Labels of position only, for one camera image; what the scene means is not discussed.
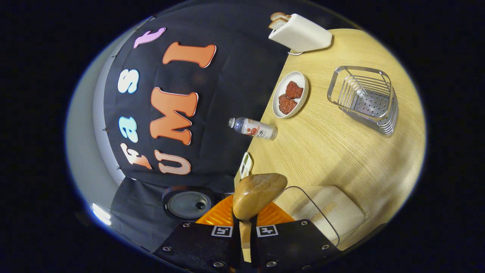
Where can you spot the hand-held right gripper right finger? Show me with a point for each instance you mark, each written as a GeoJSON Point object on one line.
{"type": "Point", "coordinates": [254, 246]}

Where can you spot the white toaster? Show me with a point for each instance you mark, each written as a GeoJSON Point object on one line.
{"type": "Point", "coordinates": [303, 36]}

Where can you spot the red meat piece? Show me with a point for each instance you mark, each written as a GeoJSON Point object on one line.
{"type": "Point", "coordinates": [294, 90]}
{"type": "Point", "coordinates": [287, 105]}

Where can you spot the clear plastic box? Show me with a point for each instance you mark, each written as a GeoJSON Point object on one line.
{"type": "Point", "coordinates": [299, 197]}

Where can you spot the toasted bread slice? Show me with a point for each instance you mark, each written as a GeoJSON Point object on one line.
{"type": "Point", "coordinates": [280, 16]}
{"type": "Point", "coordinates": [276, 24]}

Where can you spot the wooden spoon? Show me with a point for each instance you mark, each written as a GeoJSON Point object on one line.
{"type": "Point", "coordinates": [257, 193]}

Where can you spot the black backdrop cloth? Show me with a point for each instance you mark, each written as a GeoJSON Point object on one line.
{"type": "Point", "coordinates": [227, 76]}

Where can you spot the white divided bean dish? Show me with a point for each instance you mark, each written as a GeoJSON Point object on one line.
{"type": "Point", "coordinates": [246, 165]}

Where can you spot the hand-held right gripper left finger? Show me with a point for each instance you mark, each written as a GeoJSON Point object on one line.
{"type": "Point", "coordinates": [235, 246]}

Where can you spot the clear drink bottle red label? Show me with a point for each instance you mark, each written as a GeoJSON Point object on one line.
{"type": "Point", "coordinates": [257, 129]}

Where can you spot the dark grey rice cooker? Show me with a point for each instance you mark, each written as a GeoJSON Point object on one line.
{"type": "Point", "coordinates": [189, 204]}

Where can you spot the ceiling light panel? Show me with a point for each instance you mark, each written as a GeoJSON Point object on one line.
{"type": "Point", "coordinates": [101, 214]}

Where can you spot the white round plate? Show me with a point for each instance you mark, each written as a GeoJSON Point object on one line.
{"type": "Point", "coordinates": [279, 89]}

